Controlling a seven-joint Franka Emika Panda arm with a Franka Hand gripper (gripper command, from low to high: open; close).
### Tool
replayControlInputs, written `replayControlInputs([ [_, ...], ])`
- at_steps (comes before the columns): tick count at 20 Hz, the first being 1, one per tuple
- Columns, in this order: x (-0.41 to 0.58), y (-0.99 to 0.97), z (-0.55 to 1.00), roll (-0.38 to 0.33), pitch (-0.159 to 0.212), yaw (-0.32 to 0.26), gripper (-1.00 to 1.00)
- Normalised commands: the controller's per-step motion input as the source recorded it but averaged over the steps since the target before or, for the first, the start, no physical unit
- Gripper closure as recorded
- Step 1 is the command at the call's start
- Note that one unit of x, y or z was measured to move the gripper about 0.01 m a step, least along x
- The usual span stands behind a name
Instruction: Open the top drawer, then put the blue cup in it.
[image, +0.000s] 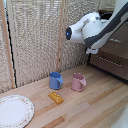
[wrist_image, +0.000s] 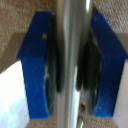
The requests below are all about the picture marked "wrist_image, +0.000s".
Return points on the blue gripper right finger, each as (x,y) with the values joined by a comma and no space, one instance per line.
(108,73)

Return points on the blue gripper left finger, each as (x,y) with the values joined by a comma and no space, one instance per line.
(35,66)

